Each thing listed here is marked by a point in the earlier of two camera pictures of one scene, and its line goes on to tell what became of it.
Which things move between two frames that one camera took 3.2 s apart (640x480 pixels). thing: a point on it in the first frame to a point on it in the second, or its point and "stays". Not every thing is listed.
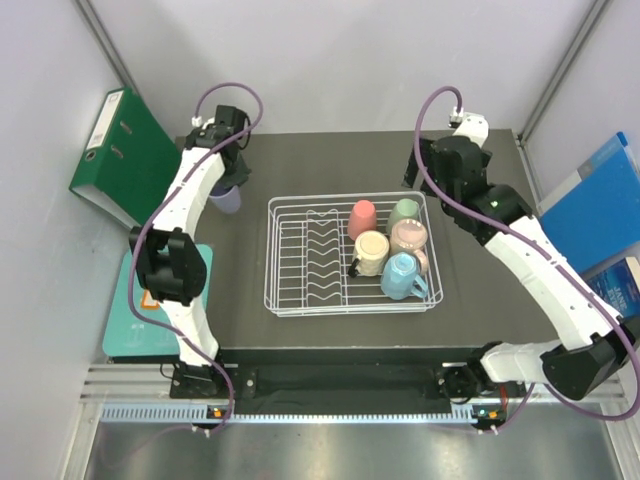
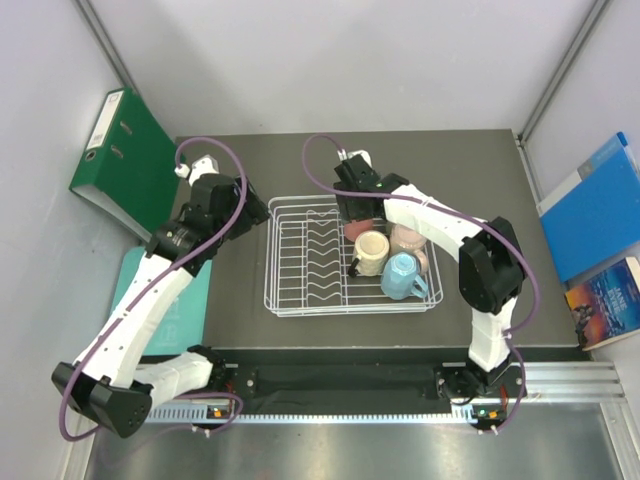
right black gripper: [411, 170] to [349, 213]
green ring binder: [129, 160] stays
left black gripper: [240, 176] to [254, 213]
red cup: [362, 218] stays
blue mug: [399, 280] stays
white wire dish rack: [308, 252] stays
